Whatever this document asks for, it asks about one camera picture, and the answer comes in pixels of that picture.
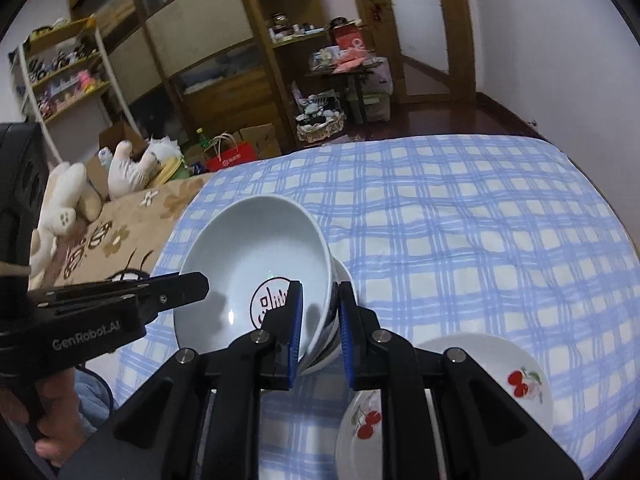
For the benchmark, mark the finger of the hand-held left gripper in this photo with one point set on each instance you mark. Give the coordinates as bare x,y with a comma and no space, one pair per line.
170,287

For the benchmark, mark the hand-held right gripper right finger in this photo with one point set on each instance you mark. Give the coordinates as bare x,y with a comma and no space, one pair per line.
346,335

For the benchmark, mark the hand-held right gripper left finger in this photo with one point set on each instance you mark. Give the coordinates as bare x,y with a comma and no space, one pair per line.
295,330

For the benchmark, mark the red patterned white bowl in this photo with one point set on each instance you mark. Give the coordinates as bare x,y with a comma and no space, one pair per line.
317,360

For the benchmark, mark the white bowl with round print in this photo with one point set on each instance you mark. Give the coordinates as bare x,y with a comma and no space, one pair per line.
240,250

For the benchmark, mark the person's left hand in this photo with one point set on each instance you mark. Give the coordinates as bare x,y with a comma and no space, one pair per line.
60,410

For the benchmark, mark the person's blue clothing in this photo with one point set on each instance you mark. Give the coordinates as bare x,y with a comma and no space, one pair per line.
97,390

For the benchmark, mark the green round container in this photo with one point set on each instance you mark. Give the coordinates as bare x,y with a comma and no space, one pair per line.
170,172

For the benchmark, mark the cream plush toy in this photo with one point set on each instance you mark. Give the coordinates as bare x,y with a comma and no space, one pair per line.
65,195

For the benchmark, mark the red paper shopping bag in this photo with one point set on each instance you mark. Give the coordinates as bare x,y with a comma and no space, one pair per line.
232,157

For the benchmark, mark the green bottle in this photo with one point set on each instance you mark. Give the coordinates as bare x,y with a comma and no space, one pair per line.
202,139

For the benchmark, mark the open brown cardboard box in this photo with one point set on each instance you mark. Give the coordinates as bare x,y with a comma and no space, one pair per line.
117,135

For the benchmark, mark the blue plaid cloth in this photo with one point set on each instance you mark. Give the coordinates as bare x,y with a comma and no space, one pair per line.
450,210

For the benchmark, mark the wicker basket of plush toys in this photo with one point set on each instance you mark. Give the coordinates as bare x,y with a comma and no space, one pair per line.
320,127

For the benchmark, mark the wooden corner shelf unit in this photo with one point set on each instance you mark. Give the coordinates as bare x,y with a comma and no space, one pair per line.
280,60

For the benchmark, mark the wooden wardrobe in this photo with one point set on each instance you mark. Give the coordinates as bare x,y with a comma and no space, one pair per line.
200,35

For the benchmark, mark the small dark side table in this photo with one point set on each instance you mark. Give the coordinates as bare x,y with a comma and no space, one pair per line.
350,80

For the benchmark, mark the red gift bag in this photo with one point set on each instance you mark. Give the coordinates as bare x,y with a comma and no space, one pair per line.
352,42

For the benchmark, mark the wooden door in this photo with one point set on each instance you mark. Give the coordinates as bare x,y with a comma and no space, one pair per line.
372,35

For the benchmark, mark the white frame toy shelf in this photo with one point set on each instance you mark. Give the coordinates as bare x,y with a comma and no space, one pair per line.
65,75

